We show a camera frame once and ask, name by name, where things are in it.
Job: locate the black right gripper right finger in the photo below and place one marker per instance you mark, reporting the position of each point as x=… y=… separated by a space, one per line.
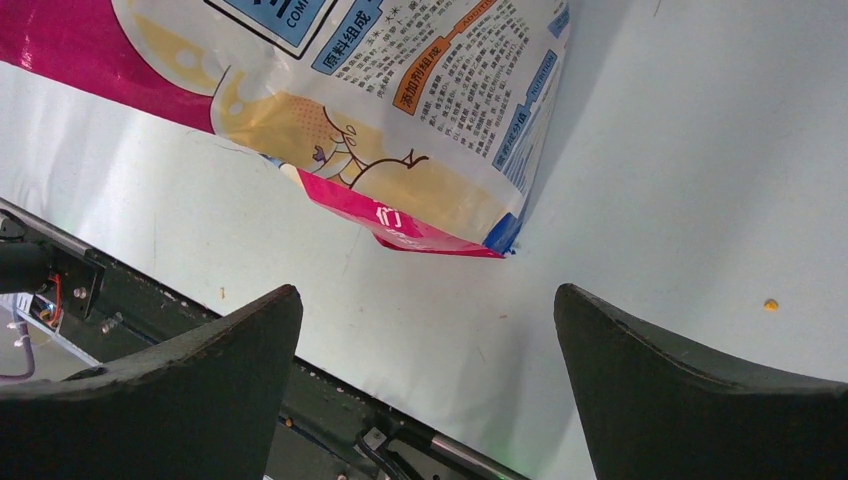
x=656 y=405

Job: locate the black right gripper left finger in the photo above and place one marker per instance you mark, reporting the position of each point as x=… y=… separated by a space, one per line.
x=202 y=405

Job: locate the pink blue pet food bag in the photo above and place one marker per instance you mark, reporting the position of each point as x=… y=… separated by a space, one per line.
x=423 y=121

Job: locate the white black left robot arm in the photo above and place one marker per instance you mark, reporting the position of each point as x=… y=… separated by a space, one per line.
x=25 y=264

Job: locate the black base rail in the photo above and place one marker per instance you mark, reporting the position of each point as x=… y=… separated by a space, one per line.
x=100 y=309

